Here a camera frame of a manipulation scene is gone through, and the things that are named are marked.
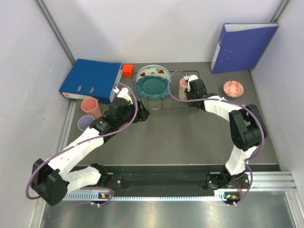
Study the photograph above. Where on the purple binder standing upright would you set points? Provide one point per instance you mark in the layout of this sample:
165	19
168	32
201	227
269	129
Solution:
241	45

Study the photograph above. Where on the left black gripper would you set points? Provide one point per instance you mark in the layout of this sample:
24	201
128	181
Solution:
142	113

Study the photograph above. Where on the white plate with red fruit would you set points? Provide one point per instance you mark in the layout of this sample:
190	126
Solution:
152	71

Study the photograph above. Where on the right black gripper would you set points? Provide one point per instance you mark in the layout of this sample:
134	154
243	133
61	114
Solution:
188	93

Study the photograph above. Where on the lilac plastic cup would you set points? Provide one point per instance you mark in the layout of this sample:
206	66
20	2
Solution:
84	122

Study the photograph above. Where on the white slotted cable duct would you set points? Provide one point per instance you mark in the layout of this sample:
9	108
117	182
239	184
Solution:
104	196

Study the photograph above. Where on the small red cube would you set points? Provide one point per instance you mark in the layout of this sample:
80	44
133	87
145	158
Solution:
127	71

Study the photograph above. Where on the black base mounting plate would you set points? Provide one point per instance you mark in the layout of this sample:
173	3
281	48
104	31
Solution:
119	181

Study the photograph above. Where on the pink patterned mug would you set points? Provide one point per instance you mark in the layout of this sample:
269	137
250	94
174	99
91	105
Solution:
182	87

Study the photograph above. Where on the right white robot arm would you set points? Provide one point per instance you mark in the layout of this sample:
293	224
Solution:
247	129

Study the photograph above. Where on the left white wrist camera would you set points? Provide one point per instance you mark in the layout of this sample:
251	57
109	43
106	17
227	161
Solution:
123	93

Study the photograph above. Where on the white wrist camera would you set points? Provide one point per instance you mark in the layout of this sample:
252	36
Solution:
186	81
123	93

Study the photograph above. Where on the blue binder lying flat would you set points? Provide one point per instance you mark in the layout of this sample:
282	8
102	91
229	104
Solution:
89	78

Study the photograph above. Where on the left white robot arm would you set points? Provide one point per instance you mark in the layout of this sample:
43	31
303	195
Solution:
53	180

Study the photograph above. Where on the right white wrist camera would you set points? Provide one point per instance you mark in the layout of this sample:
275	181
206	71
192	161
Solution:
186	81

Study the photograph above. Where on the blue and orange patterned bowl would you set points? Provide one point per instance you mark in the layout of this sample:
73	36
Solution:
233	89

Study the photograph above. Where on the pink plastic cup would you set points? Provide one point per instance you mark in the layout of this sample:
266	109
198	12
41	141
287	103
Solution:
91	107

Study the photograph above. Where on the black wire dish rack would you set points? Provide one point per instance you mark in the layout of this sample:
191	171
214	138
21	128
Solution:
168	103

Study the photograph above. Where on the teal scalloped plate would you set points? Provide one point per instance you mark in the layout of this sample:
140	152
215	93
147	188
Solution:
153	87

